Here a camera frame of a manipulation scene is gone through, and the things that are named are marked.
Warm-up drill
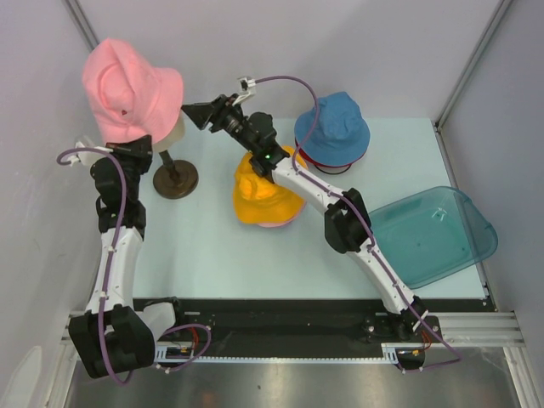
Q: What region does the beige mannequin head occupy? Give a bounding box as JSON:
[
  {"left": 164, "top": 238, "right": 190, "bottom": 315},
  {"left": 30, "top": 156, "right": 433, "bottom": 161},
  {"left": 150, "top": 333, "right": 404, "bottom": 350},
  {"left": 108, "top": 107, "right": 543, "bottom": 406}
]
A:
[{"left": 152, "top": 115, "right": 185, "bottom": 153}]

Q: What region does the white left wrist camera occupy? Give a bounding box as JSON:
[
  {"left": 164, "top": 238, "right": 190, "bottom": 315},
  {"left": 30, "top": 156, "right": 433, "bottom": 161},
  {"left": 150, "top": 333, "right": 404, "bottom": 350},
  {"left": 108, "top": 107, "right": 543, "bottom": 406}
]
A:
[{"left": 68, "top": 135, "right": 112, "bottom": 167}]

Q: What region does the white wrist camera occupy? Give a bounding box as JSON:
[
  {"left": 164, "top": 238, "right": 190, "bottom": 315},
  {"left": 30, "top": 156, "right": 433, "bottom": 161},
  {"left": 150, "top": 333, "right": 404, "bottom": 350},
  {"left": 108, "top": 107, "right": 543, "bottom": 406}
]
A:
[
  {"left": 233, "top": 76, "right": 257, "bottom": 105},
  {"left": 68, "top": 135, "right": 112, "bottom": 167}
]

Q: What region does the brown wooden stand base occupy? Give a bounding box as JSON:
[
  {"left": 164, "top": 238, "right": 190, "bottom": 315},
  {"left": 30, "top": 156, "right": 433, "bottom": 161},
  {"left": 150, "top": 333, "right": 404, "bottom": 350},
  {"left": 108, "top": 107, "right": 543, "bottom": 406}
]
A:
[{"left": 153, "top": 150, "right": 199, "bottom": 200}]

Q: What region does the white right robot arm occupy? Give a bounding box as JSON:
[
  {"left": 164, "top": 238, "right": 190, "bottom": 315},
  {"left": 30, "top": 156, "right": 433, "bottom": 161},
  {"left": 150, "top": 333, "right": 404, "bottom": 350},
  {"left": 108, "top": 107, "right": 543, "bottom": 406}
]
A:
[{"left": 182, "top": 94, "right": 428, "bottom": 341}]

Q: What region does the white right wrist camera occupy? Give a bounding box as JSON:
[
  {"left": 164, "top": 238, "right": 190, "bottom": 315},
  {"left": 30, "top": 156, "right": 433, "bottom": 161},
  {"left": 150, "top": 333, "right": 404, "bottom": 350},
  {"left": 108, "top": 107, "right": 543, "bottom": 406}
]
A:
[{"left": 233, "top": 76, "right": 257, "bottom": 105}]

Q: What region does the black wire hat stand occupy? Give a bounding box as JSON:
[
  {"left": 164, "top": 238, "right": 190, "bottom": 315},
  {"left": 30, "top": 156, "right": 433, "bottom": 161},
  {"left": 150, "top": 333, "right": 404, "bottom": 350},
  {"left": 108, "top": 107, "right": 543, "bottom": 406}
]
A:
[{"left": 314, "top": 164, "right": 352, "bottom": 175}]

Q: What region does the teal plastic basket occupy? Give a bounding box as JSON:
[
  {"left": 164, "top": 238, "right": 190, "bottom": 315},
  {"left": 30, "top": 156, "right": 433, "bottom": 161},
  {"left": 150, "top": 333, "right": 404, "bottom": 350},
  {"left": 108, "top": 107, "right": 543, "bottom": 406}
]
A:
[{"left": 370, "top": 186, "right": 498, "bottom": 289}]

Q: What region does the pink bucket hat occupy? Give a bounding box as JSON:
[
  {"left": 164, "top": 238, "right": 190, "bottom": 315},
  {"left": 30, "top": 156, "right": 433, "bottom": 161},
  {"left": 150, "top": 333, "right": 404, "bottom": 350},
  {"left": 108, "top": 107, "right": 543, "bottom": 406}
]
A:
[{"left": 257, "top": 206, "right": 305, "bottom": 228}]

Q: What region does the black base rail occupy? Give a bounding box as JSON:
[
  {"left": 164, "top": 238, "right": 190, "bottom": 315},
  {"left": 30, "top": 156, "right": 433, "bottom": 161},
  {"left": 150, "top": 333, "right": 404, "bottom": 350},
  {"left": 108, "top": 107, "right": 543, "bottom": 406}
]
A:
[{"left": 139, "top": 298, "right": 496, "bottom": 362}]

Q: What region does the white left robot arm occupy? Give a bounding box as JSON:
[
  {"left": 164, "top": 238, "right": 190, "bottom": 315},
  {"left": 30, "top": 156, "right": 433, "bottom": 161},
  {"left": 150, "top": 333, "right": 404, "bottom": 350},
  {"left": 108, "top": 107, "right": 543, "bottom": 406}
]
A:
[{"left": 57, "top": 135, "right": 188, "bottom": 384}]

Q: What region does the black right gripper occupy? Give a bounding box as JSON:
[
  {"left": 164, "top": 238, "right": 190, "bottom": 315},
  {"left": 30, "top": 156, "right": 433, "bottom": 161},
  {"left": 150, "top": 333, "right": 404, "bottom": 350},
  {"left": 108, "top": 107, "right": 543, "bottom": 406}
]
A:
[{"left": 181, "top": 94, "right": 258, "bottom": 155}]

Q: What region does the blue hat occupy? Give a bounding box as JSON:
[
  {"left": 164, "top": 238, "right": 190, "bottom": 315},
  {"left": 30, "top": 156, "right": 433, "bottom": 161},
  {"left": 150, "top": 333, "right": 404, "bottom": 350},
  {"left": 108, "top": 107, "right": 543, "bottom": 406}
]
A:
[{"left": 294, "top": 92, "right": 371, "bottom": 146}]

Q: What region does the yellow hat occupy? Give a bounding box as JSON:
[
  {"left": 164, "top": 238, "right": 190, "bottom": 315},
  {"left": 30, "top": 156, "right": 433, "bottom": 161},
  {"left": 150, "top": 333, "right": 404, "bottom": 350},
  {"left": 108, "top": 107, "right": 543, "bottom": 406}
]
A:
[{"left": 232, "top": 152, "right": 306, "bottom": 225}]

